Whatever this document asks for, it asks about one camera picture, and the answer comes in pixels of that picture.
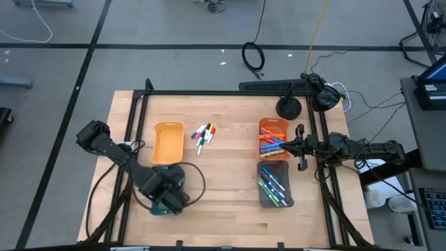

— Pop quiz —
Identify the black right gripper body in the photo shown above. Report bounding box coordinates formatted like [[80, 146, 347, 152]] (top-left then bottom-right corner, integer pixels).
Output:
[[295, 123, 320, 172]]

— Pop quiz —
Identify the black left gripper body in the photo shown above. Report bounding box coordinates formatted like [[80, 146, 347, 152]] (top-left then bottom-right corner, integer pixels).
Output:
[[153, 164, 186, 196]]

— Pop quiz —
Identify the yellow-green chunky highlighter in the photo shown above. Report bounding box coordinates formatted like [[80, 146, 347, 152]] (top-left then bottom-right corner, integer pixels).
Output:
[[260, 150, 286, 159]]

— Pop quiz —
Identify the blue thin marker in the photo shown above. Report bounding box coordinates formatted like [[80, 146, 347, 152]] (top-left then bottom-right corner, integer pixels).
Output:
[[267, 179, 289, 207], [263, 168, 286, 192]]

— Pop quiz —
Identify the white marker black cap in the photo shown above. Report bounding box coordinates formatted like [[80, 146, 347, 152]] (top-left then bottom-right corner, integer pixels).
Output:
[[260, 173, 285, 200]]

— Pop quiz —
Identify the orange plastic bin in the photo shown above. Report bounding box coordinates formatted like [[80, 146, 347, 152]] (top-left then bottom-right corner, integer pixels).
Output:
[[258, 117, 291, 162]]

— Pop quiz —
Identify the grey translucent plastic bin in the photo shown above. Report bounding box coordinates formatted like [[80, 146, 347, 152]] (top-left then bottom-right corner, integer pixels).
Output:
[[256, 160, 295, 209]]

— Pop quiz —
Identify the teal plastic bin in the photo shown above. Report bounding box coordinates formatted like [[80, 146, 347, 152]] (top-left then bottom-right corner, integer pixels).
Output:
[[149, 164, 186, 216]]

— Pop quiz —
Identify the yellow plastic bin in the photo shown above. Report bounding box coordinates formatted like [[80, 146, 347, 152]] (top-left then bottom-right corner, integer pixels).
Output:
[[149, 121, 186, 166]]

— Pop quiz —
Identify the pink cap short marker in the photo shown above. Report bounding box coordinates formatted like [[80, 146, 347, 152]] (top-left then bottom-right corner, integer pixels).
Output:
[[194, 124, 208, 140]]

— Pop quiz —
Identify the black keyboard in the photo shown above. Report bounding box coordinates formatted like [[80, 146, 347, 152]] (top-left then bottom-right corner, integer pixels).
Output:
[[238, 79, 309, 93]]

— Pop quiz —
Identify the white paper sheet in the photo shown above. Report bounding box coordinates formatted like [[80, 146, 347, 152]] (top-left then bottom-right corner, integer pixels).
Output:
[[355, 155, 398, 191]]

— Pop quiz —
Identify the black desk beam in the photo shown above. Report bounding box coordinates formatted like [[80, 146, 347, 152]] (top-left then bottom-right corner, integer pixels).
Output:
[[358, 149, 423, 186]]

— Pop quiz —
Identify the white cup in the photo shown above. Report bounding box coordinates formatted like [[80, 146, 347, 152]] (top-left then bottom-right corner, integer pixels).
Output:
[[387, 194, 416, 214]]

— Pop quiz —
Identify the grey desk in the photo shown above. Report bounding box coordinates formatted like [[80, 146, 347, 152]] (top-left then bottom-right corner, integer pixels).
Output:
[[399, 75, 446, 172], [406, 166, 446, 251]]

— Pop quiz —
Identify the black labelled device box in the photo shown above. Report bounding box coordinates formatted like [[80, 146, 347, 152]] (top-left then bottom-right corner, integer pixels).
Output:
[[413, 82, 446, 112]]

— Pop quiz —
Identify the backlit keyboard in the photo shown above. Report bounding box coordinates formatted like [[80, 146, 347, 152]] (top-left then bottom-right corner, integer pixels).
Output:
[[418, 187, 446, 231]]

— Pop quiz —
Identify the laptop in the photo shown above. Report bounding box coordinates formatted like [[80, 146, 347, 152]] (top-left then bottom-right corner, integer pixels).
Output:
[[417, 54, 446, 85]]

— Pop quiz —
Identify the black floor equipment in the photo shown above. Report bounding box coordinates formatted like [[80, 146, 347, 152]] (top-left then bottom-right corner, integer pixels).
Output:
[[0, 107, 15, 147]]

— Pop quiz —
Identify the grey floor bar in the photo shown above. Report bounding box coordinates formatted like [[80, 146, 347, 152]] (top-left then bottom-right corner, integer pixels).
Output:
[[0, 76, 34, 89]]

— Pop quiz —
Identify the black floor fan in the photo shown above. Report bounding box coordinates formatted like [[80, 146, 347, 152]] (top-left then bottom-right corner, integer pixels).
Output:
[[399, 0, 446, 69]]

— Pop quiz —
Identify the grey cart base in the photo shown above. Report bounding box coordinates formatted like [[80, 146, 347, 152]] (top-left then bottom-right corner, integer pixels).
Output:
[[13, 0, 75, 8]]

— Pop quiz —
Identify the black hanging coiled cable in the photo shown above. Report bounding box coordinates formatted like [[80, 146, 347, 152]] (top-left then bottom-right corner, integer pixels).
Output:
[[241, 0, 268, 79]]

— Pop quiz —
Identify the yellow hanging cable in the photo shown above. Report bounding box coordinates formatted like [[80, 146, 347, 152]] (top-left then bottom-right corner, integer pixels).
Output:
[[304, 0, 330, 75]]

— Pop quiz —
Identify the black cable bundle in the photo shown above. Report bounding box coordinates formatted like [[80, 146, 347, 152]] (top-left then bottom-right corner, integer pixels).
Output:
[[194, 0, 228, 15]]

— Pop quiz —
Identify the white floor cable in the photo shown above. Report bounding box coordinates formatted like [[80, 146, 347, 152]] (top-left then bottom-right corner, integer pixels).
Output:
[[0, 0, 54, 44]]

